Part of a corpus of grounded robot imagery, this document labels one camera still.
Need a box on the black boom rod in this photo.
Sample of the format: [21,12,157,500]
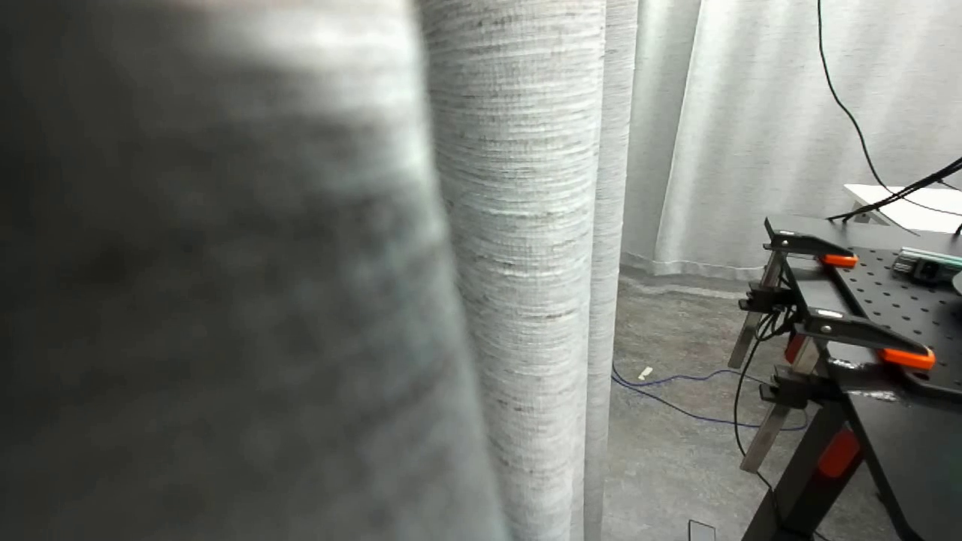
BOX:
[828,157,962,221]

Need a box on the grey fabric curtain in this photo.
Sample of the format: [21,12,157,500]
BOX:
[0,0,640,541]

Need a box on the black perforated work table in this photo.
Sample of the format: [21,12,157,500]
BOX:
[732,217,962,541]

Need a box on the white paper sheet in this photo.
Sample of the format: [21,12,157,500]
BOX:
[845,183,962,235]

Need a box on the blue floor cable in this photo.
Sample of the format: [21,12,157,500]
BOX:
[611,364,784,431]

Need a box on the orange clamp on table front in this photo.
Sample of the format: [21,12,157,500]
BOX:
[802,312,938,371]

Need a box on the orange clamp on table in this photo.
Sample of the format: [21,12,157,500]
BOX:
[773,230,861,270]
[802,312,938,371]

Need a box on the orange clamp on table rear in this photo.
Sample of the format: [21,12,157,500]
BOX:
[773,230,861,270]

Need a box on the white background curtain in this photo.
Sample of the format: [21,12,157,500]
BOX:
[622,0,962,283]

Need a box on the black hanging cable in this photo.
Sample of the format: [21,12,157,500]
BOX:
[812,0,962,224]

